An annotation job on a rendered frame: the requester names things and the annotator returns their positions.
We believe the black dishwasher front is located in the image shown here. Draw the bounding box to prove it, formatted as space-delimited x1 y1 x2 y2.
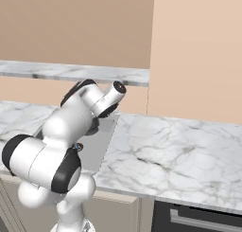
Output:
150 200 242 232

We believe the beige cupboard door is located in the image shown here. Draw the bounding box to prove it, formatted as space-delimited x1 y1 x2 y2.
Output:
82 193 140 232
0 174 28 232

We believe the silver dishwasher handle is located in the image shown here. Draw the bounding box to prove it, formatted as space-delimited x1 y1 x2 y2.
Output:
169 207 242 232

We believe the grey sink basin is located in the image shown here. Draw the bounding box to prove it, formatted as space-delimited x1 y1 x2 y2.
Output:
32 112 121 174

